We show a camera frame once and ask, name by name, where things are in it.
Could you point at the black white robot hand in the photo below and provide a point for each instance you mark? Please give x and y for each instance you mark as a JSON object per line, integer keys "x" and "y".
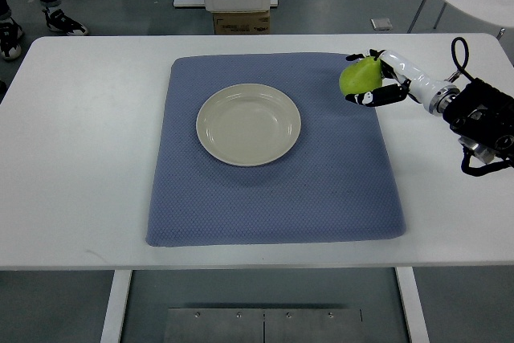
{"x": 402, "y": 79}

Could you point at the green pear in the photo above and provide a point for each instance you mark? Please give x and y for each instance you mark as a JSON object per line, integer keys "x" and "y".
{"x": 361, "y": 77}

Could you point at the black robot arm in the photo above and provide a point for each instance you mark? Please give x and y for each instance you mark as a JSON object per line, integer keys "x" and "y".
{"x": 481, "y": 115}

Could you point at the cream round plate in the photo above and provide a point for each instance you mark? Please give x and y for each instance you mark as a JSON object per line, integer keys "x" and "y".
{"x": 248, "y": 124}

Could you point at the grey metal floor plate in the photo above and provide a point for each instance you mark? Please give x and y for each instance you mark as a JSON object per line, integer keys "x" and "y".
{"x": 264, "y": 325}

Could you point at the blue textured cloth mat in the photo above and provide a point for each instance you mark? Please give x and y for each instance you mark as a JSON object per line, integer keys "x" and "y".
{"x": 335, "y": 184}

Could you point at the cardboard box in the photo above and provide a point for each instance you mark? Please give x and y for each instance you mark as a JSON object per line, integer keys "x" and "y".
{"x": 242, "y": 23}

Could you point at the right white table leg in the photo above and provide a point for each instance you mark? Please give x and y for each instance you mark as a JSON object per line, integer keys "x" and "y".
{"x": 411, "y": 305}

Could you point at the white table leg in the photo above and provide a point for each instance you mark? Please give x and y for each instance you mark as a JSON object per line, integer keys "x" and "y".
{"x": 117, "y": 303}
{"x": 411, "y": 305}

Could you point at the black white sneaker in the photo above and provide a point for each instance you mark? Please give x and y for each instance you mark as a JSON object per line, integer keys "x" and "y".
{"x": 58, "y": 21}
{"x": 11, "y": 33}

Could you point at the left white table leg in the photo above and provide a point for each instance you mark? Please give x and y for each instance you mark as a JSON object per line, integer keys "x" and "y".
{"x": 117, "y": 303}

